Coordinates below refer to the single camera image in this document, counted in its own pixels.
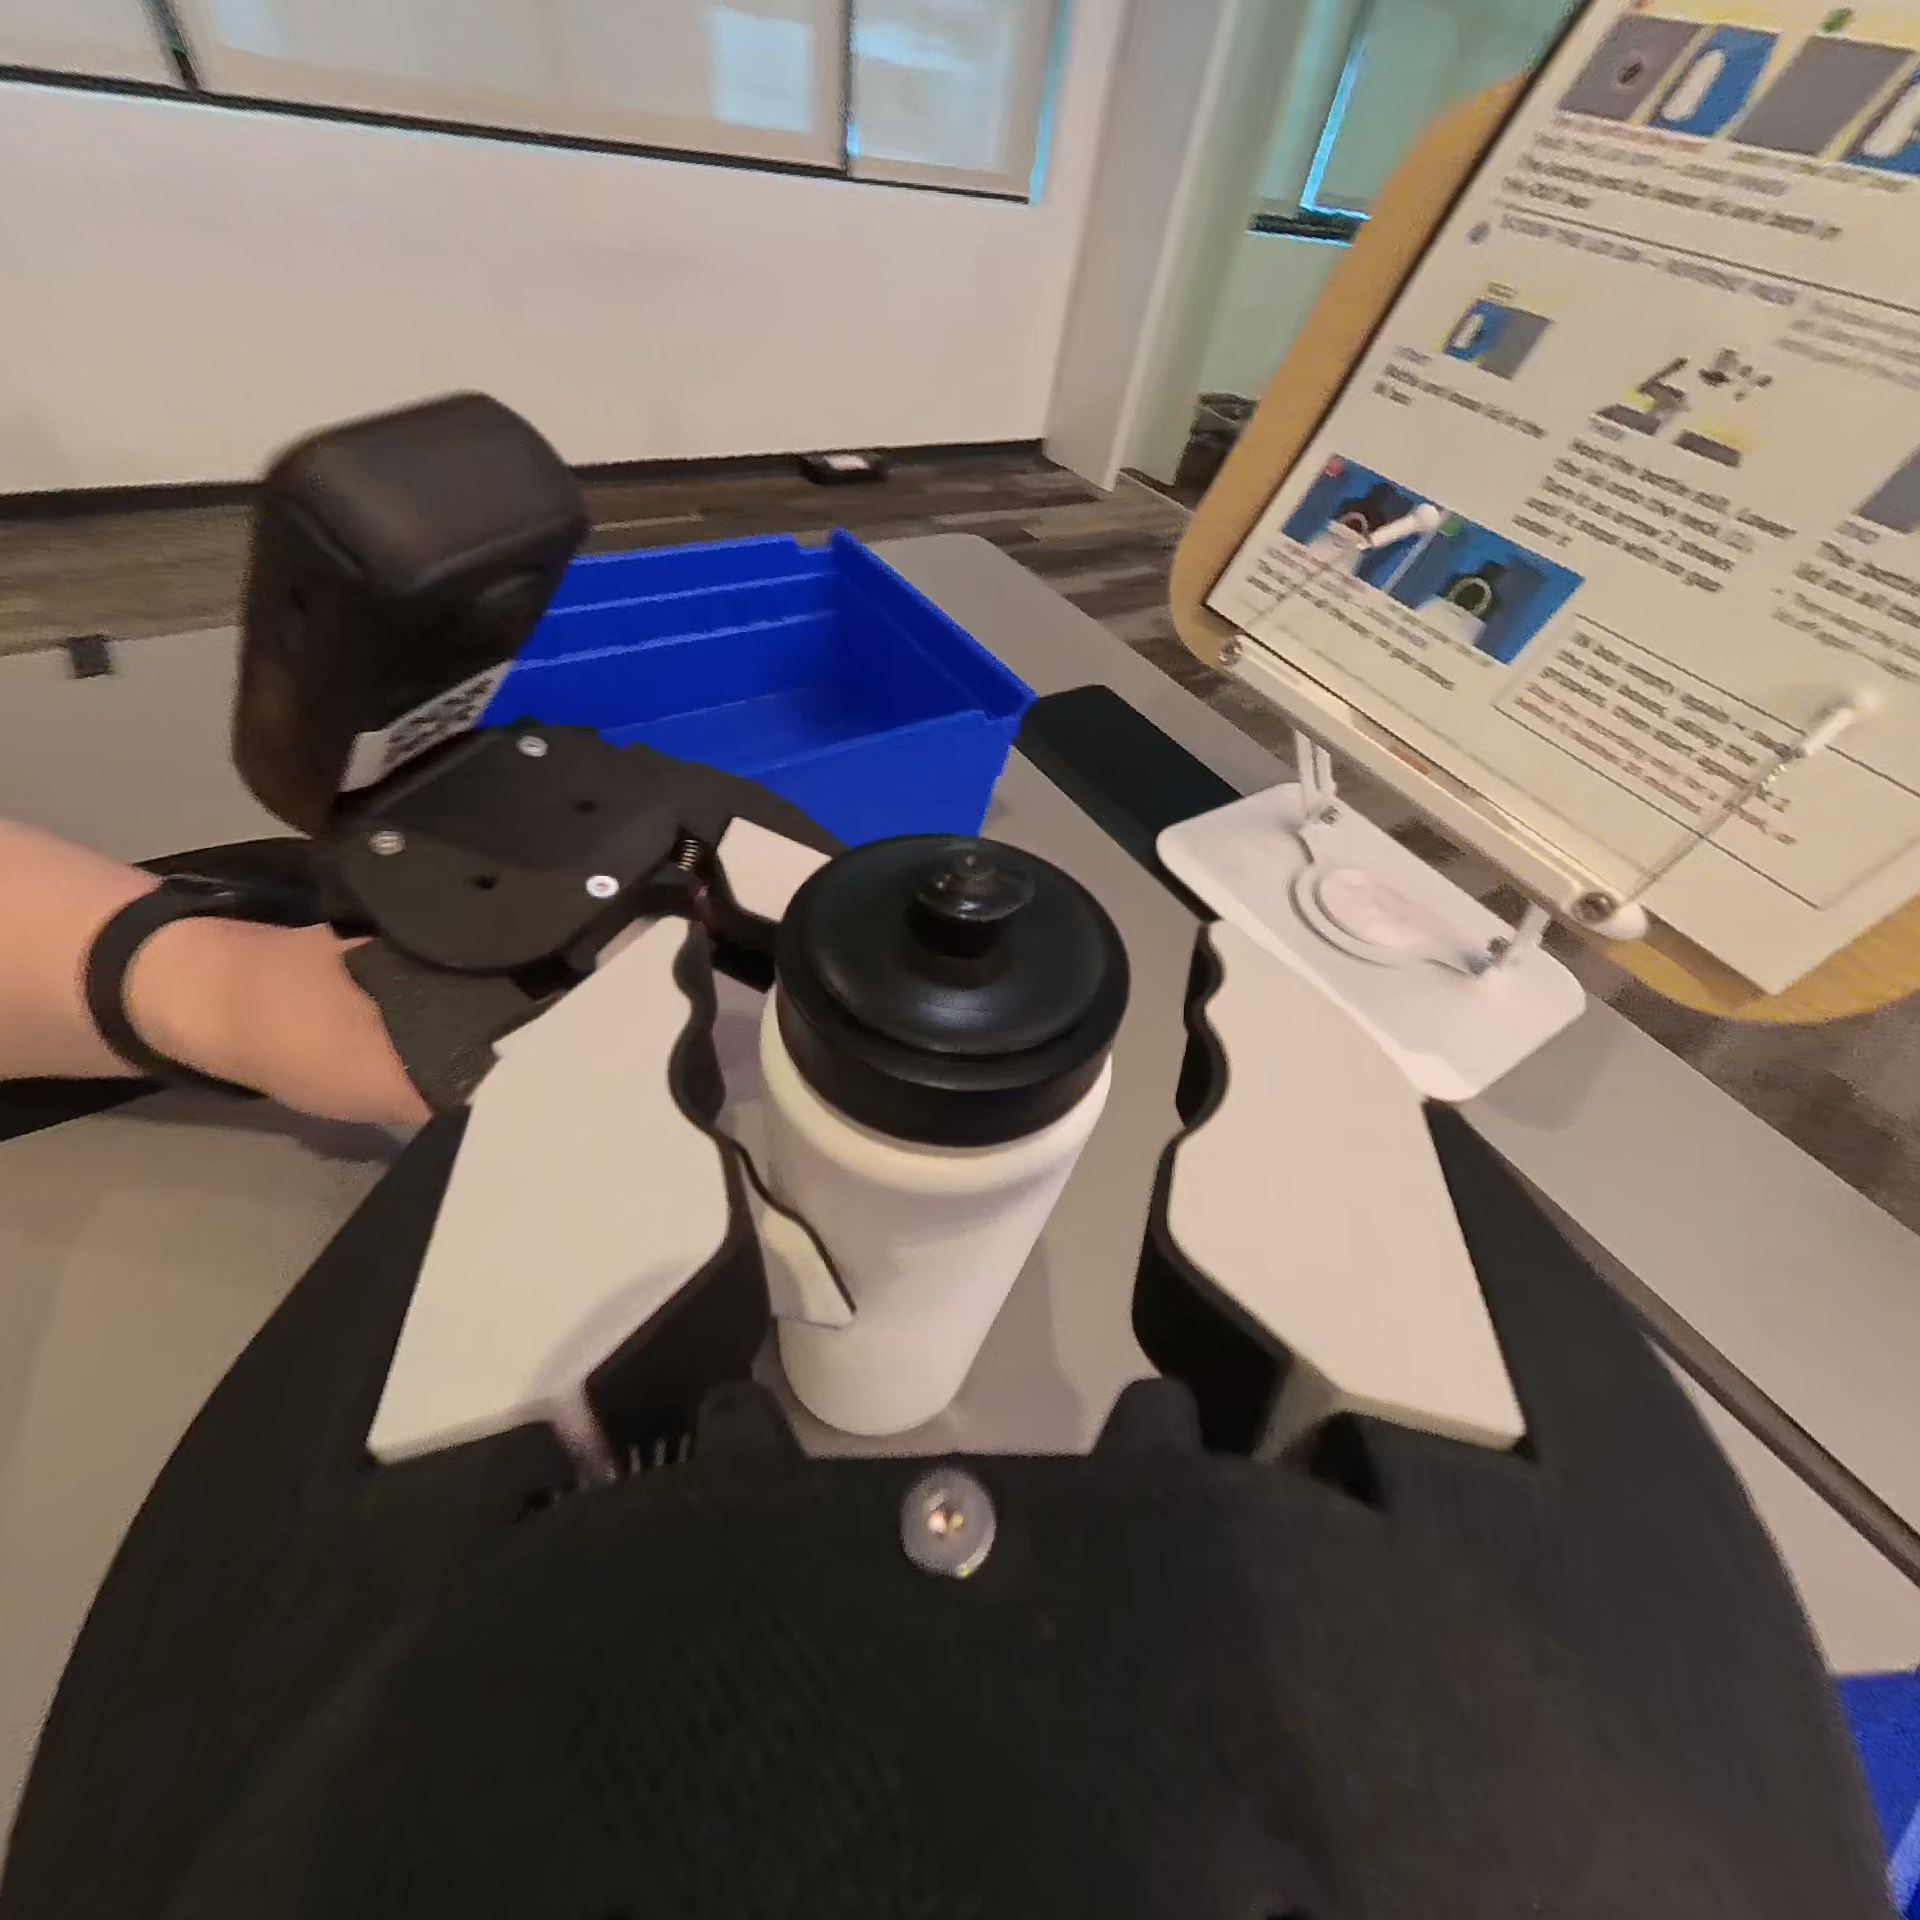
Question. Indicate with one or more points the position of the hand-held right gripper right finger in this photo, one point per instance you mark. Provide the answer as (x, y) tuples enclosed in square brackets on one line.
[(1339, 1231)]

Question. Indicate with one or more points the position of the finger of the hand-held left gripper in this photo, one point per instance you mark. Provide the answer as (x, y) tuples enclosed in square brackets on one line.
[(775, 870)]

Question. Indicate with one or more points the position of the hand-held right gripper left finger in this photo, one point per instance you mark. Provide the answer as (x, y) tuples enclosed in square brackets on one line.
[(568, 1231)]

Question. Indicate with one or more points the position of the blue plastic bin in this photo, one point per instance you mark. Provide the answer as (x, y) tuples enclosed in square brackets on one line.
[(783, 717)]

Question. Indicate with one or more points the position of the black bottle lid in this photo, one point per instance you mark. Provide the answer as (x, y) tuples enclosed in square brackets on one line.
[(944, 1005)]

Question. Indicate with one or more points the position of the white bottle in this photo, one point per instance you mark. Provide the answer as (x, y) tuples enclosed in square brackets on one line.
[(932, 1275)]

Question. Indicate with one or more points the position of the person's left hand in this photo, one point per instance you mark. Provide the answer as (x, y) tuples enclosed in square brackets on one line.
[(273, 1005)]

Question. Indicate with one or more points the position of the white sign stand base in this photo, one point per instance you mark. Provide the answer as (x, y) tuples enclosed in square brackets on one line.
[(1442, 1031)]

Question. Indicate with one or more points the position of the small black table clip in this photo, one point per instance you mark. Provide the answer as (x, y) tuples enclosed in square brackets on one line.
[(93, 652)]

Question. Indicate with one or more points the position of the small black floor box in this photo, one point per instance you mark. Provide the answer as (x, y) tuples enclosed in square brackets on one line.
[(843, 464)]

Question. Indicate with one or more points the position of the black wristband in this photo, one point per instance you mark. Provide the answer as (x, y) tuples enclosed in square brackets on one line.
[(104, 974)]

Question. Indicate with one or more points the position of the white framed window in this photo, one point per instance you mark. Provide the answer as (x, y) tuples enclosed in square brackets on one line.
[(525, 60)]

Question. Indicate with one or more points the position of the black mesh trash can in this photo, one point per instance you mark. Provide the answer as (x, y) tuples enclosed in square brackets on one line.
[(1217, 444)]

